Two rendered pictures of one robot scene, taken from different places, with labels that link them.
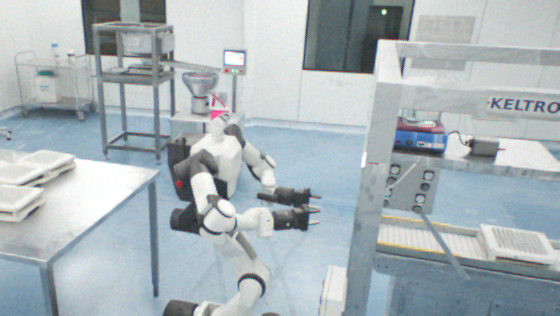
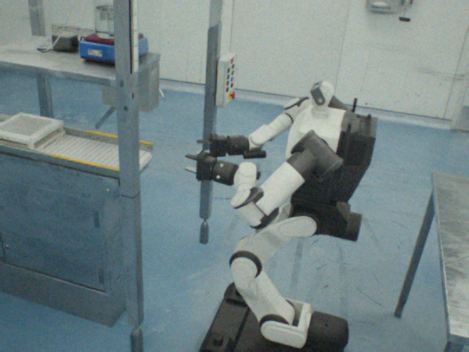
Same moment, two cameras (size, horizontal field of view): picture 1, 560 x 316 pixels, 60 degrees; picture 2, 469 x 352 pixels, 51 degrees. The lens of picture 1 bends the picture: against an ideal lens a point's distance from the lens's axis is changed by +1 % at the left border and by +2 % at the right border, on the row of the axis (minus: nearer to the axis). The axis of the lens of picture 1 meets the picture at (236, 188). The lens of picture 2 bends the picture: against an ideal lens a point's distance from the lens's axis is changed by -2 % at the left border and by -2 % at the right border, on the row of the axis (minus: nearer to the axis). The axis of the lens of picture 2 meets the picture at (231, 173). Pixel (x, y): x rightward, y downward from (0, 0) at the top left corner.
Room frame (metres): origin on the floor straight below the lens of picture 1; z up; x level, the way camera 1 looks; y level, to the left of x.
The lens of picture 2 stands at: (3.77, -0.21, 1.95)
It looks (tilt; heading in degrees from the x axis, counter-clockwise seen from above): 29 degrees down; 180
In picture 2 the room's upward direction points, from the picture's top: 4 degrees clockwise
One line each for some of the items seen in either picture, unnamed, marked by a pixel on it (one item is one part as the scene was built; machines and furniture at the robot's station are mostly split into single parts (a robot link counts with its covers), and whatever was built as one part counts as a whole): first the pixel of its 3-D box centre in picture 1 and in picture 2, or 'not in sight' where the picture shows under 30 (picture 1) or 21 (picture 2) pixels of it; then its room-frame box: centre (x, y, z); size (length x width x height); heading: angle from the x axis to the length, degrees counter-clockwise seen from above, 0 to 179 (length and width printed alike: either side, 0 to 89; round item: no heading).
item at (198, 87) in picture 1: (206, 94); not in sight; (4.71, 0.33, 0.95); 0.49 x 0.36 x 0.37; 79
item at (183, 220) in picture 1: (200, 217); (326, 214); (2.11, 0.17, 0.89); 0.28 x 0.13 x 0.18; 75
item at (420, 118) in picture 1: (424, 98); (113, 10); (1.85, -0.71, 1.56); 0.15 x 0.15 x 0.19
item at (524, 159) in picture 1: (461, 151); (69, 59); (1.84, -0.89, 1.36); 0.62 x 0.38 x 0.04; 75
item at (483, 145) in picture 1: (481, 145); (67, 41); (1.77, -0.92, 1.41); 0.12 x 0.07 x 0.06; 75
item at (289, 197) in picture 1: (295, 197); (213, 169); (2.07, -0.28, 1.03); 0.12 x 0.10 x 0.13; 67
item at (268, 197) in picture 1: (271, 196); (241, 178); (2.10, -0.17, 1.02); 0.11 x 0.11 x 0.11; 67
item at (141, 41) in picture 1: (154, 98); not in sight; (5.31, 0.94, 0.75); 1.43 x 1.06 x 1.50; 79
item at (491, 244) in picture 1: (517, 243); (25, 127); (1.75, -1.15, 1.00); 0.25 x 0.24 x 0.02; 164
